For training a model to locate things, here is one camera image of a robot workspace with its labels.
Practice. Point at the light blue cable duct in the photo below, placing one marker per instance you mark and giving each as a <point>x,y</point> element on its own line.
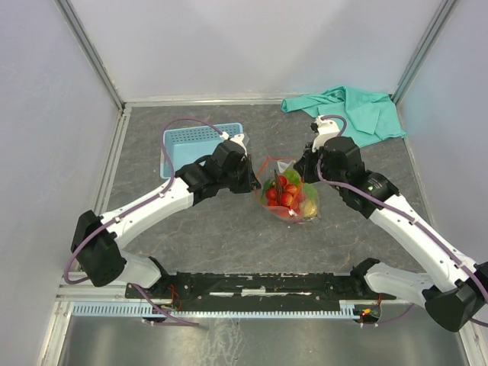
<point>145,310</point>

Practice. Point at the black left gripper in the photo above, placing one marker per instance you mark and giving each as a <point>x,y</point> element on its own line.
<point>251,182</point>

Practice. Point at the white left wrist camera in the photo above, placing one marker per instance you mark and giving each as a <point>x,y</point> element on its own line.
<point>241,138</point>

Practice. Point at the green grapes bunch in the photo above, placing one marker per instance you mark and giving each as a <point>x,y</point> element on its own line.
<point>299,190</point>

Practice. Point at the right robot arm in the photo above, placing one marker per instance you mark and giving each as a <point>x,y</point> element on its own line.
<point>453,287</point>

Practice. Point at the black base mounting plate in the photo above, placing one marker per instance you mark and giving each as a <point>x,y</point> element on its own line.
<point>289,302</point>

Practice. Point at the yellow lemon fruit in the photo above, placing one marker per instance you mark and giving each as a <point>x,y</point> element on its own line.
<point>308,209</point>

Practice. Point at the teal cloth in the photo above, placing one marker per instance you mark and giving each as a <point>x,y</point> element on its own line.
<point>371,117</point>

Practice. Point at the clear orange zip bag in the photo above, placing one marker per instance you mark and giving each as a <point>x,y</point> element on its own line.
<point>271,167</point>

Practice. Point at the red strawberries with leaf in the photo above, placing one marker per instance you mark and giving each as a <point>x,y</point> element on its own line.
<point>278,202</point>

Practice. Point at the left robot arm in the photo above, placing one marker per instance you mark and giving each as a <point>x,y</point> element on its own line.
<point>99,241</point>

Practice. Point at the light blue plastic basket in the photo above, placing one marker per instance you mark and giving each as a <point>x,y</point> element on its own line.
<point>185,145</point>

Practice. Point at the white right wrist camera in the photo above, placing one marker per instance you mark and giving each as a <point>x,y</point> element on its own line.
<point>326,127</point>

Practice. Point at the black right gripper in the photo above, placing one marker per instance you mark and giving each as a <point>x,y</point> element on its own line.
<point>303,164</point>

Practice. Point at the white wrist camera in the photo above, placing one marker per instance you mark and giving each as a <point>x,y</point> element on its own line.
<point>326,127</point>
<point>241,138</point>

